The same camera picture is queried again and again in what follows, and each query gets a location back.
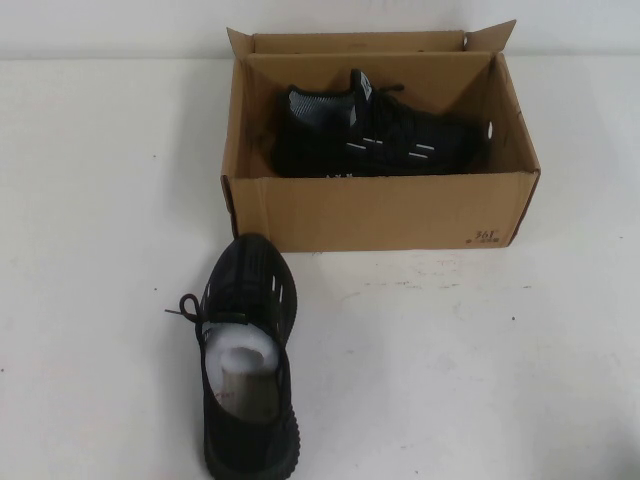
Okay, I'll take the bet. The black knit sneaker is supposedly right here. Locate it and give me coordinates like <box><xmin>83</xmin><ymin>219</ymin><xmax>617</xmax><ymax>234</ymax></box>
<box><xmin>164</xmin><ymin>232</ymin><xmax>300</xmax><ymax>480</ymax></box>
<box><xmin>271</xmin><ymin>68</ymin><xmax>495</xmax><ymax>179</ymax></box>

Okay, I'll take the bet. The brown cardboard shoe box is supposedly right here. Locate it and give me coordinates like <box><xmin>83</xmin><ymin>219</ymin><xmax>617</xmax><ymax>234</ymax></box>
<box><xmin>220</xmin><ymin>18</ymin><xmax>542</xmax><ymax>254</ymax></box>

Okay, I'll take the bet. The white foam shoe stuffing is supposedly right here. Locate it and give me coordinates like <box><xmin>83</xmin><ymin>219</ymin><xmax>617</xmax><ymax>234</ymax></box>
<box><xmin>205</xmin><ymin>319</ymin><xmax>284</xmax><ymax>375</ymax></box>

